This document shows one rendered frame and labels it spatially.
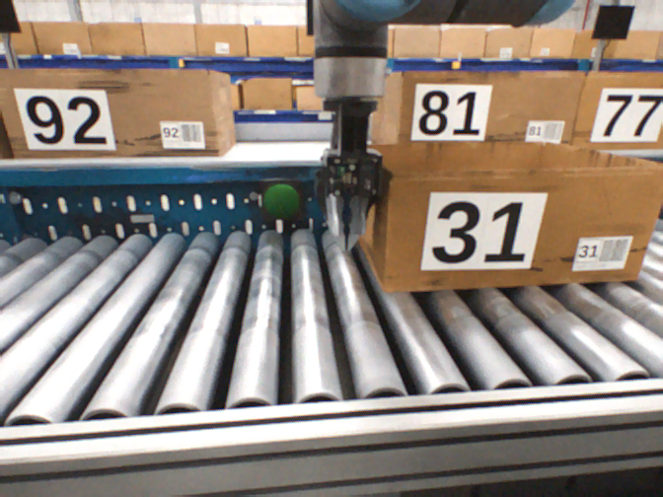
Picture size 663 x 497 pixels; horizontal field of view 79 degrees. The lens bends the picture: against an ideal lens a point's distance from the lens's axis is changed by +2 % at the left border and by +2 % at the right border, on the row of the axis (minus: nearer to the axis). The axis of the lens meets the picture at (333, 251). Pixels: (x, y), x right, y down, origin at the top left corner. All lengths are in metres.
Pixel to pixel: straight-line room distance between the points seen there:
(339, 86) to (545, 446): 0.43
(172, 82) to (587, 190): 0.72
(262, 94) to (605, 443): 4.91
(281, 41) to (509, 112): 4.60
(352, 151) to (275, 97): 4.62
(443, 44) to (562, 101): 4.75
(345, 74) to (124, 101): 0.52
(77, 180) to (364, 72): 0.60
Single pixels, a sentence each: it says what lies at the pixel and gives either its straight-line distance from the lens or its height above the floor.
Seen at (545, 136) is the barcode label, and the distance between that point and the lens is 1.02.
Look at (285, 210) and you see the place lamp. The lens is 0.81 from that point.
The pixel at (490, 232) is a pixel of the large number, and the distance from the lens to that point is 0.58.
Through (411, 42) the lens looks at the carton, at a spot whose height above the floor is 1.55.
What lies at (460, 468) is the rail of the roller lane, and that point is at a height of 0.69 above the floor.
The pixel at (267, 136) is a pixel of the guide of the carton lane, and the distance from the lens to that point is 1.18.
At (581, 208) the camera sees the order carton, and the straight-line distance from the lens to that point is 0.64.
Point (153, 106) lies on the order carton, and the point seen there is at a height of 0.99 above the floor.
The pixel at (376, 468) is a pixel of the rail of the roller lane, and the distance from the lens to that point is 0.41.
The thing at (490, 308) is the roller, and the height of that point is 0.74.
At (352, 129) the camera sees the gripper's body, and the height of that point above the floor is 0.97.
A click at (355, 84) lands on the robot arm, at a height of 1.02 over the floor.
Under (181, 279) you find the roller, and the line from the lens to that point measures 0.65.
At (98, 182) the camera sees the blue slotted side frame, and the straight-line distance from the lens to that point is 0.89.
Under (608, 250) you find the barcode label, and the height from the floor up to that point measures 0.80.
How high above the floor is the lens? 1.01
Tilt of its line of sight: 22 degrees down
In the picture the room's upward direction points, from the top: straight up
